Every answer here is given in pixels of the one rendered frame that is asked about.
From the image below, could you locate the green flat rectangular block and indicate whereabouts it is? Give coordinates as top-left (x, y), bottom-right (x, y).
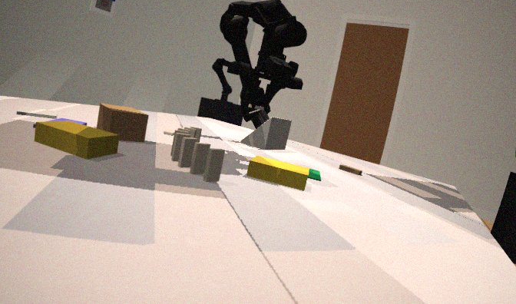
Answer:
top-left (308, 169), bottom-right (321, 181)

